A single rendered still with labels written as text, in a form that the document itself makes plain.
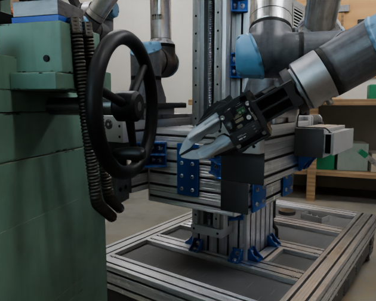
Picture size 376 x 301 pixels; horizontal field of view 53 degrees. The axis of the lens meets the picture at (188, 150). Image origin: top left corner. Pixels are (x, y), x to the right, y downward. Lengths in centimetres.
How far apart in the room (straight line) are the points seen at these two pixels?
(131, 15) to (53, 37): 380
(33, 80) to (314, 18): 72
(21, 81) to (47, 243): 34
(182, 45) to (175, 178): 299
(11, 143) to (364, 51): 59
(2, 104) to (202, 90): 81
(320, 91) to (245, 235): 98
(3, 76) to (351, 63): 56
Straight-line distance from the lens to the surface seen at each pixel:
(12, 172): 76
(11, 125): 75
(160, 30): 157
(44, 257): 86
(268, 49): 64
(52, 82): 70
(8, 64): 76
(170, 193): 134
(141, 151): 65
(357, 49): 55
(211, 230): 141
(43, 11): 76
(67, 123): 89
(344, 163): 345
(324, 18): 109
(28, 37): 76
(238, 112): 54
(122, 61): 450
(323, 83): 55
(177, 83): 418
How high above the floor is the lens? 82
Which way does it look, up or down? 7 degrees down
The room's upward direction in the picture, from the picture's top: straight up
